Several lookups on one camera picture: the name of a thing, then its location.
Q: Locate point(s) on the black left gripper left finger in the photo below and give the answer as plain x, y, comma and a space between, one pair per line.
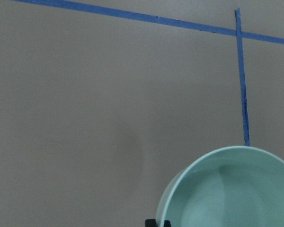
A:
150, 223

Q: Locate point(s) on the green bowl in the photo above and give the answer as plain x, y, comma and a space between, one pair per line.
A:
230, 187

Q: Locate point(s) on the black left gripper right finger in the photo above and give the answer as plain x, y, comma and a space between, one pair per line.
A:
166, 223

